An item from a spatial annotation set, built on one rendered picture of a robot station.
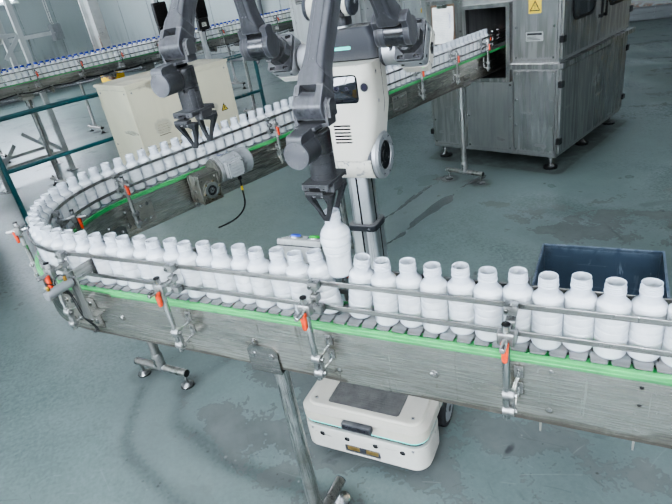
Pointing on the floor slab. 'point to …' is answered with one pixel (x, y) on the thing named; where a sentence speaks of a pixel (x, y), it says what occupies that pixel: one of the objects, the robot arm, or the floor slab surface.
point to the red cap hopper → (41, 98)
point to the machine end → (538, 75)
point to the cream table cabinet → (141, 97)
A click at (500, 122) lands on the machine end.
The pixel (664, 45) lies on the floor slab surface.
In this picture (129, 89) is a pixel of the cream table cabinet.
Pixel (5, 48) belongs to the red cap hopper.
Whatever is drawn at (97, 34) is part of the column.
